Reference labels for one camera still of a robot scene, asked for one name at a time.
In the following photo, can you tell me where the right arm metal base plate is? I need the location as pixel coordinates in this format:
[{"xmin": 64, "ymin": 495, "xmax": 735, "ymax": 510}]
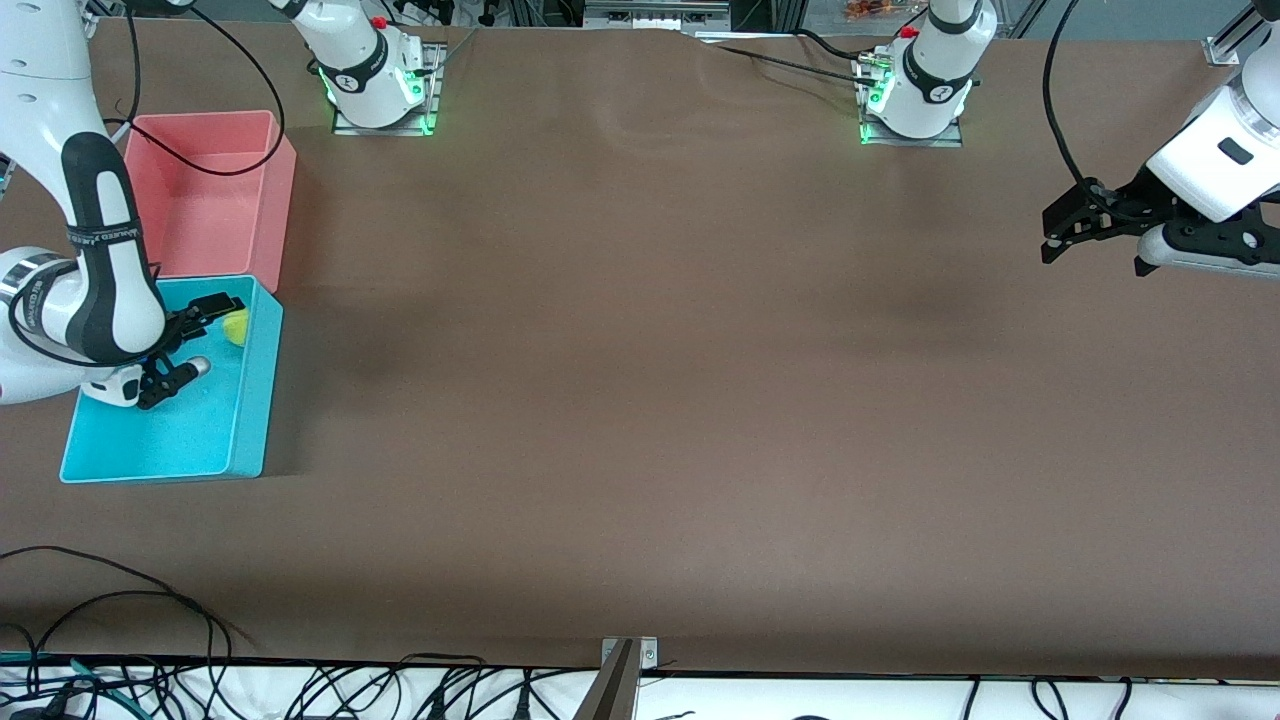
[{"xmin": 332, "ymin": 42, "xmax": 443, "ymax": 136}]

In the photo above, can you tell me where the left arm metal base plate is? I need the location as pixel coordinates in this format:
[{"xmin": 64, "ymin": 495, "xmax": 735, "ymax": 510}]
[{"xmin": 858, "ymin": 50, "xmax": 966, "ymax": 149}]

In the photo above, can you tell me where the black looping cable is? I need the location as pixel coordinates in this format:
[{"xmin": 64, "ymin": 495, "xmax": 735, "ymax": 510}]
[{"xmin": 0, "ymin": 545, "xmax": 263, "ymax": 720}]

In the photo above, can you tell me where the blue plastic bin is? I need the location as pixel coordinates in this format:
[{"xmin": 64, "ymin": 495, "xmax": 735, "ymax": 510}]
[{"xmin": 59, "ymin": 275, "xmax": 285, "ymax": 485}]

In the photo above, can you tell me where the silver aluminium profile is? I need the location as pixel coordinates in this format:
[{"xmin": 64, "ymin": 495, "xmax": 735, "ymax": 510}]
[{"xmin": 1205, "ymin": 0, "xmax": 1263, "ymax": 67}]

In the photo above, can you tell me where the pink plastic bin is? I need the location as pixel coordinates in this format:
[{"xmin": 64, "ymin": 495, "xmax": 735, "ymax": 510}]
[{"xmin": 120, "ymin": 110, "xmax": 298, "ymax": 294}]

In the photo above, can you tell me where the teal cable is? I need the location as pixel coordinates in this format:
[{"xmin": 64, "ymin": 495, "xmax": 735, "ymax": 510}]
[{"xmin": 0, "ymin": 650, "xmax": 136, "ymax": 701}]

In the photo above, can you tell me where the grey metal rail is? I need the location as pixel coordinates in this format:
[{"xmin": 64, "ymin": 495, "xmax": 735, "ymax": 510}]
[{"xmin": 583, "ymin": 0, "xmax": 731, "ymax": 31}]

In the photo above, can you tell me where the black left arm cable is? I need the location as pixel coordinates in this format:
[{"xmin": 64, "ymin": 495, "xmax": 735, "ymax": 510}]
[{"xmin": 1043, "ymin": 0, "xmax": 1131, "ymax": 216}]

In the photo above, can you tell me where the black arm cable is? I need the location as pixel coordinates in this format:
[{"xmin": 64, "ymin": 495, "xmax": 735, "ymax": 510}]
[
  {"xmin": 100, "ymin": 0, "xmax": 286, "ymax": 179},
  {"xmin": 1043, "ymin": 0, "xmax": 1131, "ymax": 216}
]

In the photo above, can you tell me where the grey metal bracket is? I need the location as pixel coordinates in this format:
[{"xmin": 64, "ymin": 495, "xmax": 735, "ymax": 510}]
[{"xmin": 600, "ymin": 636, "xmax": 659, "ymax": 669}]

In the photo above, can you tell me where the black cable across table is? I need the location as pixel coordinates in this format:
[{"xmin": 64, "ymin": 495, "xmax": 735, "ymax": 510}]
[{"xmin": 695, "ymin": 30, "xmax": 891, "ymax": 89}]

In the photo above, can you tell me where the dark metal bar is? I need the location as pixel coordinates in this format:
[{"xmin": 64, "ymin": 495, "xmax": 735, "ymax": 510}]
[{"xmin": 572, "ymin": 640, "xmax": 641, "ymax": 720}]

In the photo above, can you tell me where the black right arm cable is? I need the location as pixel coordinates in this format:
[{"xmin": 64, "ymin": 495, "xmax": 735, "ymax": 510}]
[{"xmin": 100, "ymin": 0, "xmax": 286, "ymax": 179}]

